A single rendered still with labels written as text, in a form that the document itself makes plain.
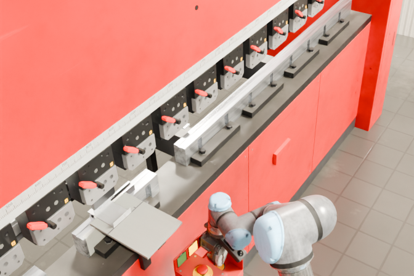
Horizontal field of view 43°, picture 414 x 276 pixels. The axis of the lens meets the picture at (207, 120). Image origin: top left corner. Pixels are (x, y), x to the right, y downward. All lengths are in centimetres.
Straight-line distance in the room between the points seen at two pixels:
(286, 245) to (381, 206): 204
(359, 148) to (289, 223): 241
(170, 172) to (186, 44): 57
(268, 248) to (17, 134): 71
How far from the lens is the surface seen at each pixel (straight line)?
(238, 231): 169
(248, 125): 239
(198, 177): 214
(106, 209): 189
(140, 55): 171
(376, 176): 351
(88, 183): 167
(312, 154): 321
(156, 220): 182
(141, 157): 188
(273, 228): 130
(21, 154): 149
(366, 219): 323
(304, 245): 134
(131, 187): 196
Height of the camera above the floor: 233
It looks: 37 degrees down
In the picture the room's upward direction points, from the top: 4 degrees counter-clockwise
